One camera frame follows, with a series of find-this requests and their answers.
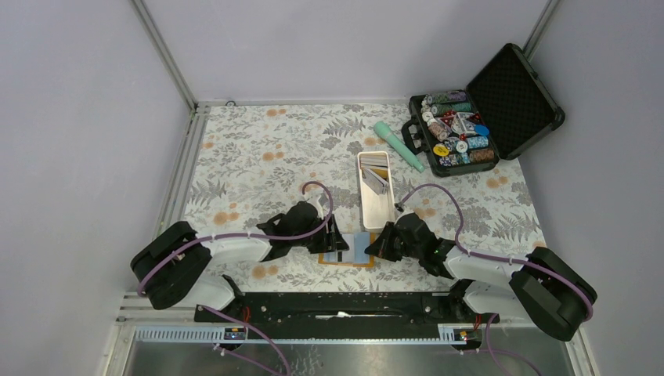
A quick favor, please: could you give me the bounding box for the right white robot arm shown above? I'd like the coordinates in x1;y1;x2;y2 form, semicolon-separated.
365;213;597;342

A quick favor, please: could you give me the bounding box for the silver card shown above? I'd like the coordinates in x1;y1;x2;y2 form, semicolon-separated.
322;251;345;264
343;232;372;266

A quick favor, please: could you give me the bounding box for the floral table mat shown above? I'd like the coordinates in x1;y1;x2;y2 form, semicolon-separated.
171;103;548;293

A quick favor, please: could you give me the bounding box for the orange leather card holder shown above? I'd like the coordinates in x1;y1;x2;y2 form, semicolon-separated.
318;232;375;268

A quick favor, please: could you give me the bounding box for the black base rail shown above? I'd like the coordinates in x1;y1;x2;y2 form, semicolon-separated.
194;292;490;340

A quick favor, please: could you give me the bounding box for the mint green handle tool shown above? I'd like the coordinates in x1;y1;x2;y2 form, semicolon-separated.
373;121;424;172

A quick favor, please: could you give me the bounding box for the black poker chip case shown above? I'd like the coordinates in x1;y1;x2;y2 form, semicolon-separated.
401;43;565;177

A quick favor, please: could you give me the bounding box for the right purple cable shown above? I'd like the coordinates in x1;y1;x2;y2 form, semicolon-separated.
396;183;595;376

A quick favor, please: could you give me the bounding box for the cards stack in tray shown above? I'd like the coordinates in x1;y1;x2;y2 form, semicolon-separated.
359;154;388;170

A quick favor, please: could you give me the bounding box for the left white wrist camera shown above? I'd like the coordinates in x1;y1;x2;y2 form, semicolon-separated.
305;197;328;219

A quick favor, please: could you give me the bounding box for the white plastic tray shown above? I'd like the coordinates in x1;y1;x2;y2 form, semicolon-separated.
356;151;396;233

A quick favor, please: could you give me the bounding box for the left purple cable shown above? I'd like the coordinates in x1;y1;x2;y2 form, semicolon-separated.
137;181;334;376

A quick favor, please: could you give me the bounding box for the grey card in tray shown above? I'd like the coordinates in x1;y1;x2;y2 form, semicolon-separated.
361;168;389;195

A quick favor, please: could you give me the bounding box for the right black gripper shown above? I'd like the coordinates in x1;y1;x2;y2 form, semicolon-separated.
366;222;423;263

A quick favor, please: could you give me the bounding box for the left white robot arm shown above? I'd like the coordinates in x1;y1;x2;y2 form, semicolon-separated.
130;201;350;322

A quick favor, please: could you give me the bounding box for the purple cable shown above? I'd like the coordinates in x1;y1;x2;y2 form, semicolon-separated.
137;181;334;376
396;183;595;376

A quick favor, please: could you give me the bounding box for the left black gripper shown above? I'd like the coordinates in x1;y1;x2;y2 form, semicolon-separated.
291;215;348;255

